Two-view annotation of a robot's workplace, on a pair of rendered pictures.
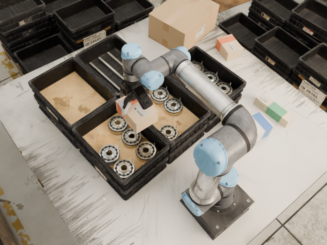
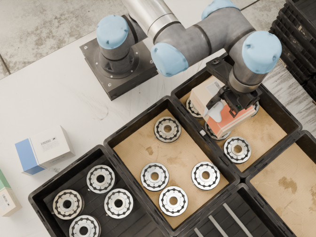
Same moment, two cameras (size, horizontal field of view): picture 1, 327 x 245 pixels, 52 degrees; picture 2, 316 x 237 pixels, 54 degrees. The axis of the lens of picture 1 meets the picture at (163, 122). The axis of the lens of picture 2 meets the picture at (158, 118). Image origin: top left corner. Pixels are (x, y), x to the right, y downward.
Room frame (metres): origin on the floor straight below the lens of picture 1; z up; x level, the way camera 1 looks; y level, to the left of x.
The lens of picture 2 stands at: (1.27, -0.01, 1.98)
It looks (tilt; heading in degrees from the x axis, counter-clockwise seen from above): 71 degrees down; 190
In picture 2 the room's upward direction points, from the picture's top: straight up
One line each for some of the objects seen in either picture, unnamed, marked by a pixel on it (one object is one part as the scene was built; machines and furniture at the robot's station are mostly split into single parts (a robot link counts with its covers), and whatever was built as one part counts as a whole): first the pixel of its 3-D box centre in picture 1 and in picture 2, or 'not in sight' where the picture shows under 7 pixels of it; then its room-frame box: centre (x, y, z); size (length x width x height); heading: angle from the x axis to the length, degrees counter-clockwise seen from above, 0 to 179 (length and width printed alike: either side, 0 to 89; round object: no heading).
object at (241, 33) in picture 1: (242, 39); not in sight; (2.40, -0.65, 0.26); 0.40 x 0.30 x 0.23; 43
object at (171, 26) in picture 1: (183, 21); not in sight; (1.90, -0.08, 0.80); 0.40 x 0.30 x 0.20; 145
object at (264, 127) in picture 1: (251, 130); (44, 150); (1.07, -0.51, 0.74); 0.20 x 0.12 x 0.09; 125
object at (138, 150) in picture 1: (145, 150); (199, 105); (0.81, 0.07, 0.86); 0.10 x 0.10 x 0.01
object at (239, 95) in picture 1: (202, 83); (100, 217); (1.28, -0.20, 0.87); 0.40 x 0.30 x 0.11; 48
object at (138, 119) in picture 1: (136, 111); (221, 104); (0.89, 0.13, 1.08); 0.16 x 0.12 x 0.07; 43
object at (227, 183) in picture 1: (222, 179); (114, 36); (0.64, -0.28, 0.97); 0.13 x 0.12 x 0.14; 132
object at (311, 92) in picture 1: (310, 93); not in sight; (1.69, -1.09, 0.41); 0.31 x 0.02 x 0.16; 42
